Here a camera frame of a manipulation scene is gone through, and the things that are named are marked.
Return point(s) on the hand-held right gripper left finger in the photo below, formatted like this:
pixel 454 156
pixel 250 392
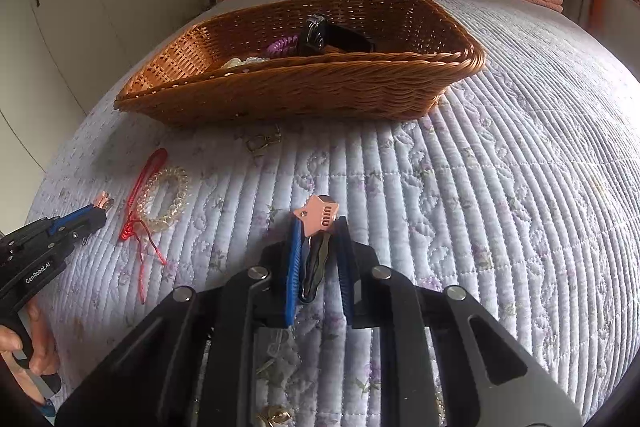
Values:
pixel 295 269

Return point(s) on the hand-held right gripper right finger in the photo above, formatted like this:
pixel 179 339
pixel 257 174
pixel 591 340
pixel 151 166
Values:
pixel 345 279

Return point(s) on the black smartwatch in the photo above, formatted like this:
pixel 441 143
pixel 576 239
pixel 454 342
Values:
pixel 335 36

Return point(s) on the brown wicker basket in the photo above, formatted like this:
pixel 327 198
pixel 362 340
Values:
pixel 300 92

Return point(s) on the pink fish-shaped hair clip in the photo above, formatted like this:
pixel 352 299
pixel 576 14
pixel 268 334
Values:
pixel 318 214

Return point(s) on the white wardrobe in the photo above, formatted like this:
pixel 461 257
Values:
pixel 100 7

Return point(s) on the person's left hand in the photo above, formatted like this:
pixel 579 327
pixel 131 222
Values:
pixel 42 342

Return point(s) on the clear gold-trimmed hair clip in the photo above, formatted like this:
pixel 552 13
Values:
pixel 277 354

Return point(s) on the gold bell charm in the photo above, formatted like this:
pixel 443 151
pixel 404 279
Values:
pixel 274 417

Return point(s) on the small pink metal charm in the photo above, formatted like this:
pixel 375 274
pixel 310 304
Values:
pixel 103 200

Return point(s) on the floral quilted bedspread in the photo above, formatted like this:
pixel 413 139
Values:
pixel 475 207

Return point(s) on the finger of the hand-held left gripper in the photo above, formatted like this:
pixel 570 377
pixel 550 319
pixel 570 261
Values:
pixel 75 218
pixel 87 227

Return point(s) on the gold metal clasp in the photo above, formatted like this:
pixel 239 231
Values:
pixel 262 139

